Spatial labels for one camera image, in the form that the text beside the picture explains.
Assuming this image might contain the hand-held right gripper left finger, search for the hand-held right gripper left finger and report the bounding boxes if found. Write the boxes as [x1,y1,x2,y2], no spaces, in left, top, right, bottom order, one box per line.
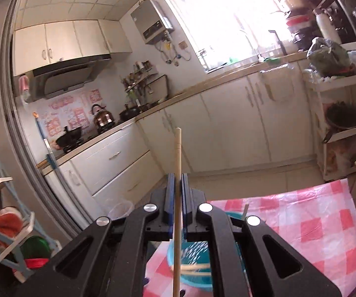
[23,173,176,297]

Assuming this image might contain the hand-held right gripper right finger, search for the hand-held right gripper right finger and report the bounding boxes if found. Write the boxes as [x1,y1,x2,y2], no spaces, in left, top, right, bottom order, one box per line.
[181,173,342,297]

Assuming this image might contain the teal perforated plastic basket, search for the teal perforated plastic basket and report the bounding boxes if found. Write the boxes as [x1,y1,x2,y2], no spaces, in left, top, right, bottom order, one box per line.
[167,212,250,293]

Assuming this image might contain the clear floral trash bin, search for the clear floral trash bin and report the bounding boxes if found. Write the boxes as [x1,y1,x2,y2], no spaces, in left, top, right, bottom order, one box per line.
[107,202,134,220]

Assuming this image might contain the cream kitchen base cabinets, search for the cream kitchen base cabinets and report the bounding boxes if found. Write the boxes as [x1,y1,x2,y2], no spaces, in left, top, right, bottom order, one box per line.
[43,60,318,223]

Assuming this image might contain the black frying pan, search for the black frying pan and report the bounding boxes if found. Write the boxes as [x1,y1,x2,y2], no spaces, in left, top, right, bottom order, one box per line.
[119,107,141,121]

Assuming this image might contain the steel kettle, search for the steel kettle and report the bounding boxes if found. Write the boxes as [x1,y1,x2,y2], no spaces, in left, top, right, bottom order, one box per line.
[91,104,116,129]

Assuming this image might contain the black wok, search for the black wok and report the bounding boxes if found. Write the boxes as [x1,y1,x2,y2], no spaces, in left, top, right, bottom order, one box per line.
[56,126,83,149]

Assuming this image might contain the pink checked plastic tablecloth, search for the pink checked plastic tablecloth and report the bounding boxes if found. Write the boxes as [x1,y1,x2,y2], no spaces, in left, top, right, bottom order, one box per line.
[144,179,356,297]

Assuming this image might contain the blue mop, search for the blue mop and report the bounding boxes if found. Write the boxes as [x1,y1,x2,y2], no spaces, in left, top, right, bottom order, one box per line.
[33,112,59,174]

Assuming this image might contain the clear hanging plastic bag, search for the clear hanging plastic bag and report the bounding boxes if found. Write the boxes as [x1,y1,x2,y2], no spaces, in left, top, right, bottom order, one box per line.
[260,65,302,102]

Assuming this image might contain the green round item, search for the green round item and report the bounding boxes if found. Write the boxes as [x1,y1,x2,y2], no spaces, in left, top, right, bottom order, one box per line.
[20,236,53,260]

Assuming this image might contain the grey range hood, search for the grey range hood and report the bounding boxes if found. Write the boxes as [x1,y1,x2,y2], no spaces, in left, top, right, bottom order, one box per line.
[14,54,112,102]

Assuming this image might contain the dark pot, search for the dark pot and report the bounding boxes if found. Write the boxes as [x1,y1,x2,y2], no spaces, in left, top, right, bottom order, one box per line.
[322,102,356,144]

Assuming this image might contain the bright kitchen window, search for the bright kitchen window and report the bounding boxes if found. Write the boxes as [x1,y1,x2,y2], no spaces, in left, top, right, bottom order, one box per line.
[158,0,290,73]

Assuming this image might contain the pink hanging item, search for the pink hanging item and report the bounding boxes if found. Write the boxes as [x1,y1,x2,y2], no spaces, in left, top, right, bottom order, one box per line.
[18,75,31,102]

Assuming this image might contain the white shelf trolley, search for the white shelf trolley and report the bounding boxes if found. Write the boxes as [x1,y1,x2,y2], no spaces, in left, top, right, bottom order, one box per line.
[303,63,356,181]

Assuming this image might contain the bag of green vegetables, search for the bag of green vegetables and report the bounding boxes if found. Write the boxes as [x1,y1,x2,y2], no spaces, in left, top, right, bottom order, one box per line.
[306,37,352,78]

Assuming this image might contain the stack of bowls and dishes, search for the stack of bowls and dishes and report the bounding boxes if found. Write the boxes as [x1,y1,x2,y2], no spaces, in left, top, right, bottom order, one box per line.
[285,0,316,51]

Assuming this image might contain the white thermos jug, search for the white thermos jug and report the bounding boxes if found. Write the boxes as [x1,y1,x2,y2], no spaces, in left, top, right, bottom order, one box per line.
[312,8,342,45]

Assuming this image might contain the cream drawer with short handle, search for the cream drawer with short handle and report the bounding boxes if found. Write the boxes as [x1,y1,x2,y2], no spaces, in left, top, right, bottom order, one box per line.
[91,151,163,217]

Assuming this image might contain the wall spice rack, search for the wall spice rack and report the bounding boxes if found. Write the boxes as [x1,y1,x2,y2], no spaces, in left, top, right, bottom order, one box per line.
[121,60,158,99]

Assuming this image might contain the pink patterned wall sticker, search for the pink patterned wall sticker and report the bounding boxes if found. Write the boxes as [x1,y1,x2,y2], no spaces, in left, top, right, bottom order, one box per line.
[32,88,102,140]

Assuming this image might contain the grey wall water heater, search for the grey wall water heater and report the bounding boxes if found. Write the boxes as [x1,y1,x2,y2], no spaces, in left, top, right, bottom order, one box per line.
[130,0,175,44]

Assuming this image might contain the cream upper wall cabinets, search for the cream upper wall cabinets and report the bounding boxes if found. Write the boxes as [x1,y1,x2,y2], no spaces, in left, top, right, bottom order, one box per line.
[12,19,133,76]

